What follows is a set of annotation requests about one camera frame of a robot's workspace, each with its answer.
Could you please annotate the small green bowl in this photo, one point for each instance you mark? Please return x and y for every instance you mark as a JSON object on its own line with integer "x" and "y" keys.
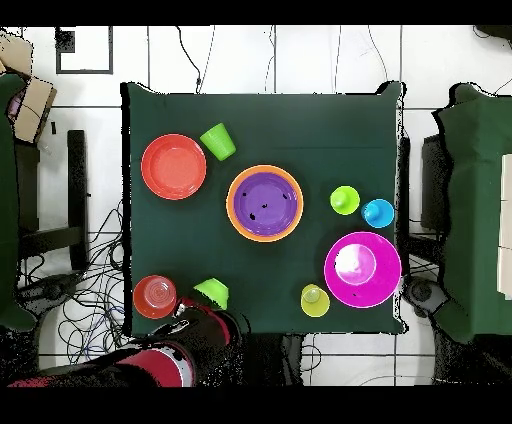
{"x": 214, "y": 291}

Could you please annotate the small orange bowl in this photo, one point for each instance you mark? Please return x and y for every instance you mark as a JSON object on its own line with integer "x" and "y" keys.
{"x": 156, "y": 296}

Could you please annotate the large orange bowl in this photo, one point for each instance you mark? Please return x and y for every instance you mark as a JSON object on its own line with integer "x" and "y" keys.
{"x": 230, "y": 208}

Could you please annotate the purple bowl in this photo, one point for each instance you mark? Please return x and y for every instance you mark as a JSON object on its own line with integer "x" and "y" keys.
{"x": 266, "y": 204}

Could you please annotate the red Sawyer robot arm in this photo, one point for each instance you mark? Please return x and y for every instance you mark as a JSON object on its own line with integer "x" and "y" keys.
{"x": 160, "y": 364}

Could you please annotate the yellow cup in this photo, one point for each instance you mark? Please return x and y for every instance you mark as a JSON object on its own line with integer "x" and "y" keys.
{"x": 316, "y": 300}

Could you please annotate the black stand base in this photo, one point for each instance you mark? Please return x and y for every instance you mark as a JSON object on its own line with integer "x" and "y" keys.
{"x": 52, "y": 290}
{"x": 422, "y": 292}

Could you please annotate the wide red-orange bowl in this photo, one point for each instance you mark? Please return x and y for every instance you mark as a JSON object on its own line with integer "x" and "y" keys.
{"x": 174, "y": 166}

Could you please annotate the large pink bowl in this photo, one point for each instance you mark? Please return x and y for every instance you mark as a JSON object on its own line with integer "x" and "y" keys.
{"x": 362, "y": 270}

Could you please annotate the lime green cup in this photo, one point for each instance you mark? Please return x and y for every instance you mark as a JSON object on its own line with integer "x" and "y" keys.
{"x": 344, "y": 200}

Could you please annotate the dark green tablecloth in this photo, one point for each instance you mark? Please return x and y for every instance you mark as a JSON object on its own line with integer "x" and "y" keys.
{"x": 300, "y": 132}

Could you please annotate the green cloth covered table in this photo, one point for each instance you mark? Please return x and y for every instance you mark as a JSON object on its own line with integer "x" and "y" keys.
{"x": 476, "y": 200}
{"x": 6, "y": 200}

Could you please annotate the blue cup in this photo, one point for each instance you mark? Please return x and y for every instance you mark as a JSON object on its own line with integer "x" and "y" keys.
{"x": 378, "y": 213}

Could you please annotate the cardboard box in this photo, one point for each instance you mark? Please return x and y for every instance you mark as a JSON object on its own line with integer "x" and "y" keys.
{"x": 14, "y": 52}
{"x": 34, "y": 110}

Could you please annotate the white box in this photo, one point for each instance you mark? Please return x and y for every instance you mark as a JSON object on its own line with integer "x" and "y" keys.
{"x": 506, "y": 224}

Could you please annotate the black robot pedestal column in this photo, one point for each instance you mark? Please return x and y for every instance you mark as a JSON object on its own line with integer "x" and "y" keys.
{"x": 276, "y": 360}

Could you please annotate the black chair frame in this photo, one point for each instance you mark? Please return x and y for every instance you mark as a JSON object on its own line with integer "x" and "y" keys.
{"x": 76, "y": 192}

